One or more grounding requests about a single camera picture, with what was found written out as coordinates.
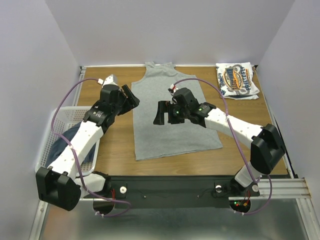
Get blue tank top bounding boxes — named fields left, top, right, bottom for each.
left=45, top=122, right=96, bottom=168

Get white plastic laundry basket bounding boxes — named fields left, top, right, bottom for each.
left=34, top=106, right=100, bottom=176

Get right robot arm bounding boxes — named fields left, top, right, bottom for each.
left=153, top=87, right=287, bottom=195

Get folded white printed tank top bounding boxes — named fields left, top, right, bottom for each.
left=215, top=62, right=260, bottom=100

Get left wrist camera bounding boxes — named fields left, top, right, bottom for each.
left=97, top=74, right=118, bottom=86

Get grey tank top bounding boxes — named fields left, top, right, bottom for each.
left=131, top=62, right=223, bottom=161

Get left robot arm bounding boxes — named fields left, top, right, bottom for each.
left=35, top=83, right=140, bottom=211

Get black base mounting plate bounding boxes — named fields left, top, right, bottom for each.
left=82, top=175, right=261, bottom=210

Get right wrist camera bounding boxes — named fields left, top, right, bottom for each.
left=167, top=84, right=178, bottom=96

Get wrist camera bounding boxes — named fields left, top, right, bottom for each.
left=97, top=74, right=118, bottom=86
left=167, top=84, right=178, bottom=96

